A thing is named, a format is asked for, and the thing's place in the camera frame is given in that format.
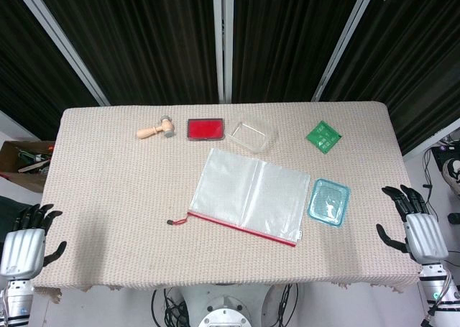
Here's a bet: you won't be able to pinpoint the clear plastic box lid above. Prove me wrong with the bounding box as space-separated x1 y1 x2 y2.
226 115 281 157

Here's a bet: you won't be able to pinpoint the teal plastic tray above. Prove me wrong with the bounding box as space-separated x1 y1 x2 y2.
306 178 351 230

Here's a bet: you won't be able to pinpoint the beige woven tablecloth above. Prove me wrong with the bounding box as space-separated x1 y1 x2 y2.
29 101 423 303

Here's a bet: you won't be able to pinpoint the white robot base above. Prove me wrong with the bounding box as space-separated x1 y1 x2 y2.
178 284 280 327

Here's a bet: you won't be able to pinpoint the white vertical frame post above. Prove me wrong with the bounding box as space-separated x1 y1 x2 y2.
211 0 235 103

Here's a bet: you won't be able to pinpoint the red ink pad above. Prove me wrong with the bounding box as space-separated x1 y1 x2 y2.
185 117 227 142

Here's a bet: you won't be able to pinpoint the black floor cables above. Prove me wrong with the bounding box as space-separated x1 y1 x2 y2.
420 134 460 241

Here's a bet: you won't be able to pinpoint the black cables under table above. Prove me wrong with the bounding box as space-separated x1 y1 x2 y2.
150 287 190 327

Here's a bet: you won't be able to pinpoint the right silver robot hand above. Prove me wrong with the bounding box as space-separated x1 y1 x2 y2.
376 185 450 267

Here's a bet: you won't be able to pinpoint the clear zipper pouch red trim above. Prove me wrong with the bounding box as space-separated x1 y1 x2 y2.
167 147 312 249

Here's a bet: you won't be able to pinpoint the green foil packet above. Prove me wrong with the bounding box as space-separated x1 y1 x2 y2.
305 120 344 155

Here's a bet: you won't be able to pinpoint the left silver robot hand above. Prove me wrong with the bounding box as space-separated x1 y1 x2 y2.
0 203 68 280

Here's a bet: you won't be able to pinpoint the white sneaker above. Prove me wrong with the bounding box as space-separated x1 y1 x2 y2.
442 157 460 195

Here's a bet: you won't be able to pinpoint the cardboard box with tools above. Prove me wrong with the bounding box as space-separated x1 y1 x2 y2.
0 140 56 193

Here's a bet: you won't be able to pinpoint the white slanted frame post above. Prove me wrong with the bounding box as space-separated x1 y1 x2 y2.
7 0 110 106
310 0 379 103

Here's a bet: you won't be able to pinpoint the wooden handle stamp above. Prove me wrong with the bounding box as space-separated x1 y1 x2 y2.
135 115 176 140

